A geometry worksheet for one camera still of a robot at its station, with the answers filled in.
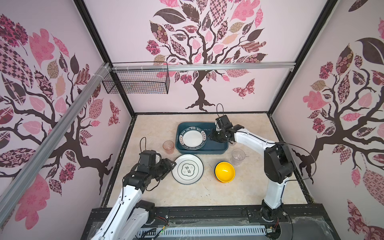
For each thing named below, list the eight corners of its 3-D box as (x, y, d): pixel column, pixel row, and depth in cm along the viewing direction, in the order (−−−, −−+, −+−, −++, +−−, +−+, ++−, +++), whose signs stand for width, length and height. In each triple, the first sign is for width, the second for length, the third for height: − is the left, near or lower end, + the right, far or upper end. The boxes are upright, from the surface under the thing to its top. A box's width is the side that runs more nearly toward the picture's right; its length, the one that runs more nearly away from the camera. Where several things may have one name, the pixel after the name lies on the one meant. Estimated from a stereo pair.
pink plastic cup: (163, 154, 98) (161, 149, 93) (165, 145, 102) (163, 140, 98) (173, 154, 98) (172, 149, 93) (174, 145, 102) (173, 140, 98)
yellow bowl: (215, 185, 85) (217, 179, 77) (213, 169, 91) (215, 161, 84) (232, 185, 85) (236, 179, 77) (230, 169, 91) (233, 161, 84)
